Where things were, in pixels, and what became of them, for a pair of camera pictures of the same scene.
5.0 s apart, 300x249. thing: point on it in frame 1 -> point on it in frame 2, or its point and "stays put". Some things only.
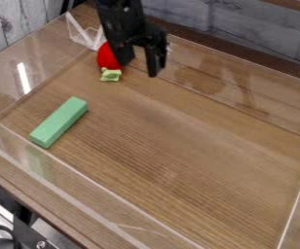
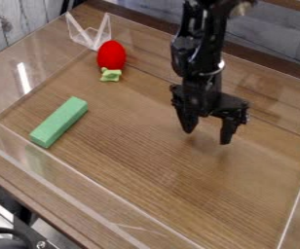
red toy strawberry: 109,62 stays put
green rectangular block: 60,122 stays put
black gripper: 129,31 -> 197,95
